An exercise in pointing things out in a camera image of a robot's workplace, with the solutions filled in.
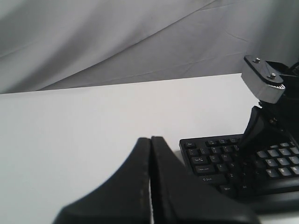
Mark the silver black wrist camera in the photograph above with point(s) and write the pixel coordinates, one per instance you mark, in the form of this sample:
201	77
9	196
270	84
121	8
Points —
262	79

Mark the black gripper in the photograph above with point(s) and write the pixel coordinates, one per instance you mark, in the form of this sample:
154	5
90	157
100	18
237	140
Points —
275	123

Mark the black acer keyboard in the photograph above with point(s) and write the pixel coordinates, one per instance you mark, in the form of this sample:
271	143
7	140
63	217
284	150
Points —
267	181

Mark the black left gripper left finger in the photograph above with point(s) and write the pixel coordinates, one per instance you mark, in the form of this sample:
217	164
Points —
122	199

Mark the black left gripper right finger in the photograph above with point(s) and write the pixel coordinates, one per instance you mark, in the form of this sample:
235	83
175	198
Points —
179	197

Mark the grey backdrop cloth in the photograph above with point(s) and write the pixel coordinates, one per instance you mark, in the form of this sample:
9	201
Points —
57	44

